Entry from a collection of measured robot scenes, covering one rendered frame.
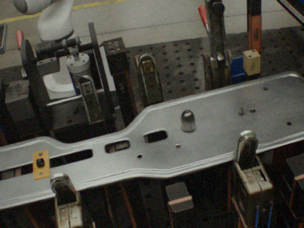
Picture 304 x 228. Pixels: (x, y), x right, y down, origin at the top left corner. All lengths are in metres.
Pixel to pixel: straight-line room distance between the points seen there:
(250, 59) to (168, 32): 2.21
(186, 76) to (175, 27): 1.70
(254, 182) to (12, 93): 0.61
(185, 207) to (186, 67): 0.90
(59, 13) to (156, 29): 1.95
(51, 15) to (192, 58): 0.60
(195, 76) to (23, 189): 0.87
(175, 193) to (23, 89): 0.46
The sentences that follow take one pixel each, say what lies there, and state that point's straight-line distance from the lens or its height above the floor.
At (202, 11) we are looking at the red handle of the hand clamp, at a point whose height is 1.14.
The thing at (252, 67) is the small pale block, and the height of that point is 1.04.
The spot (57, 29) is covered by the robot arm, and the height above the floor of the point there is 1.03.
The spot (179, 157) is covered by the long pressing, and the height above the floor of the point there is 1.00.
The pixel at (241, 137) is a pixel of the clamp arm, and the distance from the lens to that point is 0.76.
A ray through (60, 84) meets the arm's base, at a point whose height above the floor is 0.81.
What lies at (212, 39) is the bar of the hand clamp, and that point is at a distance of 1.00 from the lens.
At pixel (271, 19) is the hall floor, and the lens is 3.33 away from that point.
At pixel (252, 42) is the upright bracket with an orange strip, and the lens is 1.06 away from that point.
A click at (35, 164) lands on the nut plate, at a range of 0.96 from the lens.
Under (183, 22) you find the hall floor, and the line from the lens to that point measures 3.32.
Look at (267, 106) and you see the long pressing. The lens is 1.00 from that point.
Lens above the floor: 1.66
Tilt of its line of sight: 42 degrees down
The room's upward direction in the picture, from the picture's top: 11 degrees counter-clockwise
